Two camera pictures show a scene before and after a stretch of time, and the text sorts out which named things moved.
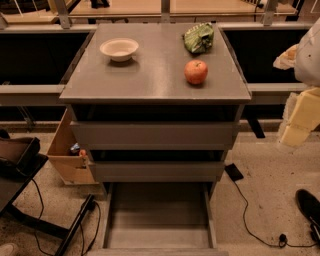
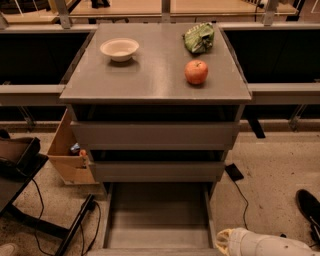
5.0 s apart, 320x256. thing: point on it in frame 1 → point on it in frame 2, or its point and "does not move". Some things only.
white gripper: (308, 63) → (238, 241)
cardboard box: (73, 169) does not move
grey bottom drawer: (159, 219) does not move
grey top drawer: (156, 135) does not move
